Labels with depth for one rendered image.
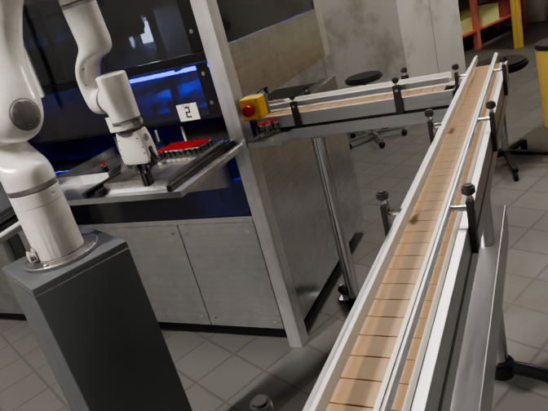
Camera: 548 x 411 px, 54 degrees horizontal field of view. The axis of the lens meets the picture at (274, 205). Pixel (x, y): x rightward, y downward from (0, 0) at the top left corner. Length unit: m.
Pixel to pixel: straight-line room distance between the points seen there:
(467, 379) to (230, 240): 1.19
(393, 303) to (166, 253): 1.68
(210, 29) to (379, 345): 1.37
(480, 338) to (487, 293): 0.17
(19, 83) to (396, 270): 0.93
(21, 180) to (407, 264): 0.92
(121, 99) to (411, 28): 3.82
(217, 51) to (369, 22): 3.41
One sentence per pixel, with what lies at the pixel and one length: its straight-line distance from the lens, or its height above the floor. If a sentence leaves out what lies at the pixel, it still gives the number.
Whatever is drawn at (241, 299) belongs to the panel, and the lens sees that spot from 2.26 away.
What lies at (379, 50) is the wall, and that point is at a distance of 5.15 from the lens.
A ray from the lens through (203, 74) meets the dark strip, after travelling 1.90.
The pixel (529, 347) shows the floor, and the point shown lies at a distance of 2.14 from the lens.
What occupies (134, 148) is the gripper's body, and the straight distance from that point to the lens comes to 1.60.
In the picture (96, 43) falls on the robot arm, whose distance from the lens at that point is 1.55.
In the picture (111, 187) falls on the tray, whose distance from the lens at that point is 1.79.
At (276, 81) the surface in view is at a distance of 2.17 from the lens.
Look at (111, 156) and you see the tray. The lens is 2.33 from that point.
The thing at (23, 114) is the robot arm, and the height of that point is 1.23.
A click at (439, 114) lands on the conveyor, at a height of 0.86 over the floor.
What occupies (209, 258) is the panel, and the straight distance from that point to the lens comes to 2.22.
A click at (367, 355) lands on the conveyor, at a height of 0.93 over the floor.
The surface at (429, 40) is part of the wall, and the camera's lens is 5.31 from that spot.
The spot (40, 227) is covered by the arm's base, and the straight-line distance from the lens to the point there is 1.42.
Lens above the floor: 1.34
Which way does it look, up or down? 21 degrees down
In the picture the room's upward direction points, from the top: 15 degrees counter-clockwise
